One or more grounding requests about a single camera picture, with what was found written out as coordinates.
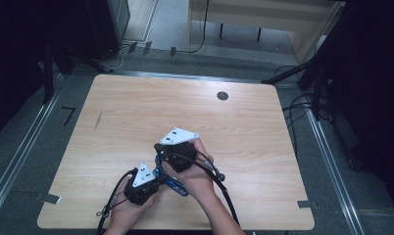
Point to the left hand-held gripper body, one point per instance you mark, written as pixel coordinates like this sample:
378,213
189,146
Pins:
141,191

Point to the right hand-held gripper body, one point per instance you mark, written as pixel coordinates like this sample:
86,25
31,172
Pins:
180,153

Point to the blue stapler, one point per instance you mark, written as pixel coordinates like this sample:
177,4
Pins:
175,186

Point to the person's left hand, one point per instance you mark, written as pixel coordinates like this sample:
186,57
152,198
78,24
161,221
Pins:
126,213

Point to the person's right hand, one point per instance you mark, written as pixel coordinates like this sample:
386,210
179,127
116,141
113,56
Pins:
193,179

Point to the round dark table grommet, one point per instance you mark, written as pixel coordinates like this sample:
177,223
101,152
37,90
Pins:
222,95

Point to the grey tape strip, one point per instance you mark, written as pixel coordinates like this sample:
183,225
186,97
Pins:
305,204
48,198

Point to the black metal stand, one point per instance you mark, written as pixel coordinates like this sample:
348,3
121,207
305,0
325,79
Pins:
312,71
54,65

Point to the black cabinet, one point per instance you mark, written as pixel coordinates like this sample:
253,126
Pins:
103,26

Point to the light wooden desk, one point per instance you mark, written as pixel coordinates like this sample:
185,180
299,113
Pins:
267,19

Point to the metal floor rail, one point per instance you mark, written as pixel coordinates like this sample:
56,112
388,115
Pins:
335,176
22,153

